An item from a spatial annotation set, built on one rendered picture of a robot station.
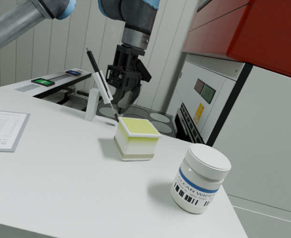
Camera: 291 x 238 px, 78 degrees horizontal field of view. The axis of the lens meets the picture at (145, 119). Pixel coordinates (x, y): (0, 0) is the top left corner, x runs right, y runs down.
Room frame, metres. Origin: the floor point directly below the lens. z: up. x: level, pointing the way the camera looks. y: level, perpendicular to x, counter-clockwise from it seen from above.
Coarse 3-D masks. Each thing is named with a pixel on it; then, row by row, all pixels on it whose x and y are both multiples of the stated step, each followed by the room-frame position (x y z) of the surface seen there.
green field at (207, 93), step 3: (204, 87) 0.70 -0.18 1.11; (207, 87) 0.66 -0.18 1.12; (204, 90) 0.68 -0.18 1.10; (207, 90) 0.65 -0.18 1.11; (210, 90) 0.62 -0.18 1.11; (213, 90) 0.60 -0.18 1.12; (204, 93) 0.67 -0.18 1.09; (207, 93) 0.64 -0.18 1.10; (210, 93) 0.61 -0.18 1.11; (213, 93) 0.59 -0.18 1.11; (204, 96) 0.66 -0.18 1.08; (207, 96) 0.63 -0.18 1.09; (210, 96) 0.60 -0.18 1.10; (207, 99) 0.61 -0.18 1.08; (210, 99) 0.59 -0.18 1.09
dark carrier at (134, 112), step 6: (102, 102) 0.76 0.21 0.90; (114, 108) 0.74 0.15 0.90; (132, 108) 0.81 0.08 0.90; (138, 108) 0.84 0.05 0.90; (96, 114) 0.62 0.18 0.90; (102, 114) 0.64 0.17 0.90; (126, 114) 0.71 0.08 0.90; (132, 114) 0.74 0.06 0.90; (138, 114) 0.76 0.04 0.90; (144, 114) 0.78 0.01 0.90; (162, 114) 0.86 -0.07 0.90; (150, 120) 0.73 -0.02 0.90; (156, 120) 0.75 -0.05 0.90; (162, 132) 0.65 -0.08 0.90; (174, 132) 0.69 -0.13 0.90
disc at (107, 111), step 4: (100, 108) 0.69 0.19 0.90; (104, 108) 0.70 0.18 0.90; (108, 108) 0.72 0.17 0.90; (104, 112) 0.66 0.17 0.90; (108, 112) 0.67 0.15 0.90; (112, 112) 0.69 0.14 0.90; (116, 112) 0.70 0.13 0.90; (108, 116) 0.64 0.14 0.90; (112, 116) 0.65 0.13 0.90; (120, 116) 0.67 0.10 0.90
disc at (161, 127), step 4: (152, 124) 0.70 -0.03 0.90; (156, 124) 0.71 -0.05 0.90; (160, 124) 0.72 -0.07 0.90; (164, 124) 0.74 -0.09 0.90; (156, 128) 0.67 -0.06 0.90; (160, 128) 0.68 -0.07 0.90; (164, 128) 0.69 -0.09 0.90; (168, 128) 0.71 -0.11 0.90; (164, 132) 0.66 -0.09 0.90; (168, 132) 0.67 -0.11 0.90
